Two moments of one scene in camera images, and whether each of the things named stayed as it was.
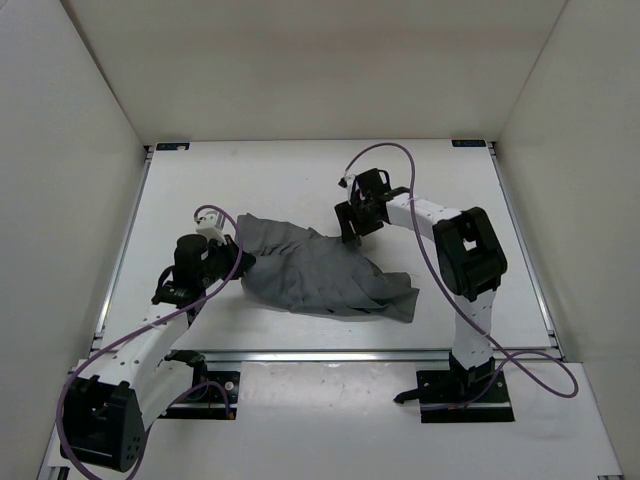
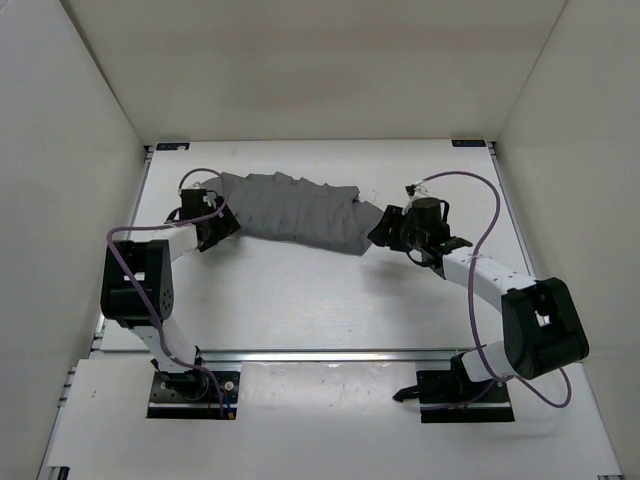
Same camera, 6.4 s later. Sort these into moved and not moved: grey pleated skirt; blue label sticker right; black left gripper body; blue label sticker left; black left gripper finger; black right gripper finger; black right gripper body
Moved: black right gripper finger; black left gripper finger; grey pleated skirt; black left gripper body; black right gripper body
Not moved: blue label sticker right; blue label sticker left
